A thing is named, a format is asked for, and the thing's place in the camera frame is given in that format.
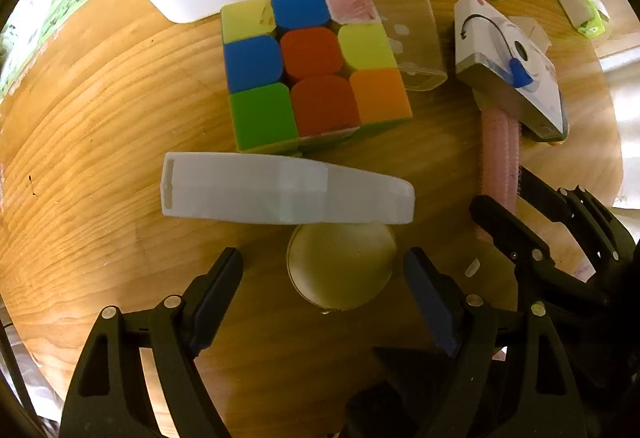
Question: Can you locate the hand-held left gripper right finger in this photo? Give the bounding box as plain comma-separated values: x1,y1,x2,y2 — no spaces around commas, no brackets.
403,247,587,438

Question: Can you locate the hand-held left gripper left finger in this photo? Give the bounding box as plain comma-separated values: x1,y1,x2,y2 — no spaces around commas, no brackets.
59,247,244,438

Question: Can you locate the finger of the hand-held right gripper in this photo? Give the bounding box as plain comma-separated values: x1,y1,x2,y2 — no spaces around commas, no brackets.
469,194,610,315
519,167,634,289

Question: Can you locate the pink hair roller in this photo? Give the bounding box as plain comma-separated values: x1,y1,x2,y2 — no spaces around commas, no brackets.
477,102,523,243

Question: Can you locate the white plastic holder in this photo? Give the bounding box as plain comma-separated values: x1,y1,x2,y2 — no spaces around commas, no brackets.
160,152,416,225

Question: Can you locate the white printed cardboard box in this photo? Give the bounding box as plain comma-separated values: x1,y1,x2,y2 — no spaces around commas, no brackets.
453,0,571,142

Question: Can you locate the round clear dish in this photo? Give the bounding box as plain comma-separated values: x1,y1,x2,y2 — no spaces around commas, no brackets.
286,222,399,311

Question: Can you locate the small translucent packet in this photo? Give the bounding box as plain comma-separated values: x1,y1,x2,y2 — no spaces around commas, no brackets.
510,15,551,53

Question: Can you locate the clear plastic case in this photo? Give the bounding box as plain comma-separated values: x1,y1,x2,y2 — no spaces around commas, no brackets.
348,0,447,92

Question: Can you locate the green and white small box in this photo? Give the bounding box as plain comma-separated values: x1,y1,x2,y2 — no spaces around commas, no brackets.
552,0,608,37

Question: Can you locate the multicoloured puzzle cube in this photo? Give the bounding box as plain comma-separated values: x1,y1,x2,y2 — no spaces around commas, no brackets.
220,0,414,155

